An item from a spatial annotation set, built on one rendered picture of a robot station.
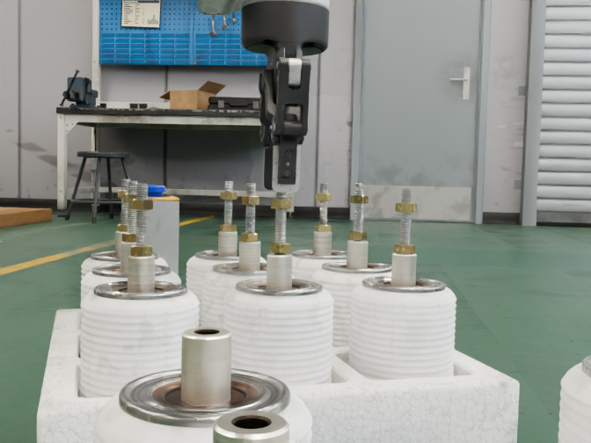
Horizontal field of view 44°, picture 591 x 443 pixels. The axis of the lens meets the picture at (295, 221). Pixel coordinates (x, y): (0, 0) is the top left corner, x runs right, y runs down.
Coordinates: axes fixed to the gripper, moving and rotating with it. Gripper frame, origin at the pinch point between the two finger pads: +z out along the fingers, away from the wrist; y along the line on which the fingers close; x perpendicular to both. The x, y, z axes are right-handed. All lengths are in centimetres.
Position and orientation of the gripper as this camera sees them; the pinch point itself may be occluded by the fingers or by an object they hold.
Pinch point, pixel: (280, 176)
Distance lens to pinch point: 63.2
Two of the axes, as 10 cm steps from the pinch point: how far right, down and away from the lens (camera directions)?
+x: -9.9, -0.2, -1.5
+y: -1.5, -0.7, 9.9
